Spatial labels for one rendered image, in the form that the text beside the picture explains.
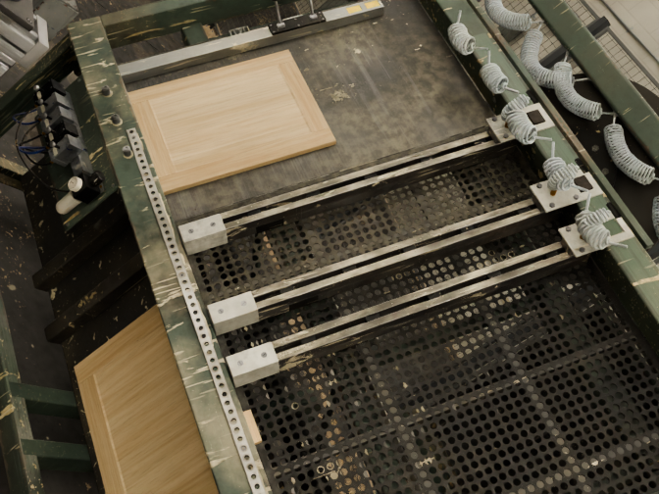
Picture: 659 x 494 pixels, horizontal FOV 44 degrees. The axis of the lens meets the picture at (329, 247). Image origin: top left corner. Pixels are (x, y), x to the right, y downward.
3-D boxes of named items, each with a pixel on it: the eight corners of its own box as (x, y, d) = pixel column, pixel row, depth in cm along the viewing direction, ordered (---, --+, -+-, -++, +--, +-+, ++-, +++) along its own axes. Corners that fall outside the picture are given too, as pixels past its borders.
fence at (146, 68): (120, 74, 279) (117, 65, 275) (378, 6, 299) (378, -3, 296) (123, 84, 276) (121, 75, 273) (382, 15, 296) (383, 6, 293)
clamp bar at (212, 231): (178, 234, 243) (167, 185, 223) (532, 124, 269) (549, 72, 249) (188, 261, 238) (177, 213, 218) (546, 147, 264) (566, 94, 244)
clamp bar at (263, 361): (226, 362, 221) (217, 320, 201) (604, 229, 247) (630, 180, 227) (237, 394, 216) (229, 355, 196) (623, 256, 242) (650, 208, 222)
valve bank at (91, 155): (-1, 100, 268) (48, 54, 261) (34, 118, 280) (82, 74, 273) (28, 218, 243) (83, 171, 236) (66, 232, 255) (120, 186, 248)
